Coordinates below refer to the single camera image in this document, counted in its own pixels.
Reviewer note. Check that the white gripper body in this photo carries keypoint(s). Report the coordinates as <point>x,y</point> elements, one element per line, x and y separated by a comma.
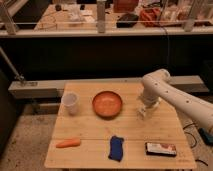
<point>146,107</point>

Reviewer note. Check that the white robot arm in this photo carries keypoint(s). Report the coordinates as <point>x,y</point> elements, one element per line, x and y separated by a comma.
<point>156,86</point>

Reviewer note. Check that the orange ceramic bowl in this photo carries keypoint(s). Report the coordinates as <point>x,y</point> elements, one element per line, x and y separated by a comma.
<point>107,104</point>

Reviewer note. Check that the black rectangular box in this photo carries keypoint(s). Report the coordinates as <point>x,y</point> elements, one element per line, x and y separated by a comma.
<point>161,149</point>

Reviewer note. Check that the blue cloth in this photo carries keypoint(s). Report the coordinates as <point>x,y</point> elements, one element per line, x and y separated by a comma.
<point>116,148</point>

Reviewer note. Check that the wooden table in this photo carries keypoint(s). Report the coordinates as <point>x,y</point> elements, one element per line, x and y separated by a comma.
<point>161,125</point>

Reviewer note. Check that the black device on floor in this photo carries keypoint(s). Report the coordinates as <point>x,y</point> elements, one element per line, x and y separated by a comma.
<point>207,138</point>

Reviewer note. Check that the translucent plastic cup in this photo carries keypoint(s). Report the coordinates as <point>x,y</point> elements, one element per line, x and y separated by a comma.
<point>70,102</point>

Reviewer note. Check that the orange carrot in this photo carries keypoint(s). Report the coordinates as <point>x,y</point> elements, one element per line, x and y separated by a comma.
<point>69,143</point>

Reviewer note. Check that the black bag on bench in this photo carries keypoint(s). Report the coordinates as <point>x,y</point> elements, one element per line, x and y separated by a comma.
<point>127,20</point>

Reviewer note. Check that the orange tool on bench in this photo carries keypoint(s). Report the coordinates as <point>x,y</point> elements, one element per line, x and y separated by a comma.
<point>149,17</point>

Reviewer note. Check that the metal clamp stand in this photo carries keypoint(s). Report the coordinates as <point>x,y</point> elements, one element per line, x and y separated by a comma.
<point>20,78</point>

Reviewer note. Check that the grey metal post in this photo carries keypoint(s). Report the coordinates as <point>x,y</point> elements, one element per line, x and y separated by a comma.
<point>101,16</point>

